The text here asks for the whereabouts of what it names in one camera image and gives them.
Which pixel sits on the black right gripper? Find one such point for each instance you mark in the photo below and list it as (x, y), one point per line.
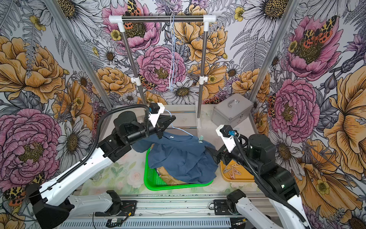
(216, 154)

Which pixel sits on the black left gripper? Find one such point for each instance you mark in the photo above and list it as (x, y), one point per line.
(160, 126)

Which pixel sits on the pink clothespin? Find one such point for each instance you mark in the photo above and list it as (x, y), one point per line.
(238, 173)
(232, 175)

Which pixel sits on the teal plastic clothespin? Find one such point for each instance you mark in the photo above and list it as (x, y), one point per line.
(200, 139)

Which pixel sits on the light blue t-shirt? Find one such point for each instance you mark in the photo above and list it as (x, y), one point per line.
(184, 157)

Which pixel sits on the tan tank top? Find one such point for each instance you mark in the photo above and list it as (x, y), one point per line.
(167, 178)

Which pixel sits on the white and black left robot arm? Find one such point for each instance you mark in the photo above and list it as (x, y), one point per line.
(53, 202)

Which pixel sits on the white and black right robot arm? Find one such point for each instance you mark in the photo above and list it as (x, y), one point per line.
(257, 155)

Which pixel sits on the yellow plastic tray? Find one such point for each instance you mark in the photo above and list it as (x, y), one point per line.
(245, 177)

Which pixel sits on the silver metal case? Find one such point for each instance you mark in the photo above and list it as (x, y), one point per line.
(232, 111)

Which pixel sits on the green perforated plastic basket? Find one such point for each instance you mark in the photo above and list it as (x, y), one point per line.
(153, 181)

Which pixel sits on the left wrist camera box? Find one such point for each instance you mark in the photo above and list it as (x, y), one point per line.
(155, 109)

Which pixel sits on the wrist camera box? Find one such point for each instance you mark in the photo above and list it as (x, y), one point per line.
(227, 135)
(155, 109)

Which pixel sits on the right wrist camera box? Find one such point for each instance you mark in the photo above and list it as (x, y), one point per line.
(227, 135)

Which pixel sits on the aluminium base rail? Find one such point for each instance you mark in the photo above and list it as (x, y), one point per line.
(164, 212)

